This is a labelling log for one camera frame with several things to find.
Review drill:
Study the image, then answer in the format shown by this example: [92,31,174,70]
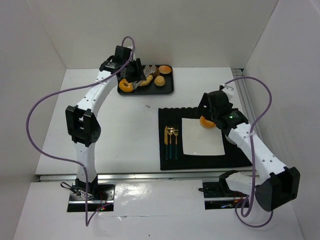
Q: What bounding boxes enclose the silver metal tongs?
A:
[132,65,156,90]

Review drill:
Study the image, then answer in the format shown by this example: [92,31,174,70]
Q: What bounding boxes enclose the tan ring donut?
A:
[199,115,216,129]

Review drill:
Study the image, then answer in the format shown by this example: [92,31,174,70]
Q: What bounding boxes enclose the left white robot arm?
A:
[65,45,146,195]

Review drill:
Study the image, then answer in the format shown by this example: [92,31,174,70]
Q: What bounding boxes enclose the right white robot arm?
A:
[198,85,301,212]

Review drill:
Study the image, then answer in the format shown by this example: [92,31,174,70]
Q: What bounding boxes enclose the long tan bread roll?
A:
[139,75,153,87]

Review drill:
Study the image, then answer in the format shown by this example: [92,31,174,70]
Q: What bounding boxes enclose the dark brown chocolate bread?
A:
[143,65,160,78]

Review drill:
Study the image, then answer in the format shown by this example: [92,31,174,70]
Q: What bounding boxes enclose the orange glazed donut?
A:
[118,78,134,93]

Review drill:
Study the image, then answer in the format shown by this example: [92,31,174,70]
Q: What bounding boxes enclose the small round tan bun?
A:
[154,75,166,87]

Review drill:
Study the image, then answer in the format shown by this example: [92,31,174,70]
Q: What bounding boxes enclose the round bun with white top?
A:
[158,65,172,75]

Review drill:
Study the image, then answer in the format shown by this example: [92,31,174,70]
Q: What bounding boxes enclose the black serving tray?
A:
[117,65,174,96]

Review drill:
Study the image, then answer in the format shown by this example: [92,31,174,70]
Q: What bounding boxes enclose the white square plate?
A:
[181,118,225,156]

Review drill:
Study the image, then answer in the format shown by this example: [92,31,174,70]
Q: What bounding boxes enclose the aluminium rail frame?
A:
[36,67,243,182]

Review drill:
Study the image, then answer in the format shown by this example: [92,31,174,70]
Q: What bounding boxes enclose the gold fork teal handle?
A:
[173,124,179,160]

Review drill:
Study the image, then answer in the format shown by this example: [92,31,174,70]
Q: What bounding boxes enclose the gold spoon teal handle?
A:
[167,126,174,159]

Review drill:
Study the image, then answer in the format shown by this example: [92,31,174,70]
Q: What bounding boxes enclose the gold knife teal handle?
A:
[164,125,169,161]

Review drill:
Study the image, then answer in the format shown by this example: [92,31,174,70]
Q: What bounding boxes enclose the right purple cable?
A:
[223,76,274,228]

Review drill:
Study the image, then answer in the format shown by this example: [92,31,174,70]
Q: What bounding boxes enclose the purple cable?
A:
[26,36,137,227]
[223,76,274,228]

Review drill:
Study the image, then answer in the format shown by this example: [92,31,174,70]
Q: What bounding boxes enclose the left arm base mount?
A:
[60,182,115,213]

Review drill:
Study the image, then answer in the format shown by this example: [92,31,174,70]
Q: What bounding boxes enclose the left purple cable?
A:
[26,36,137,227]

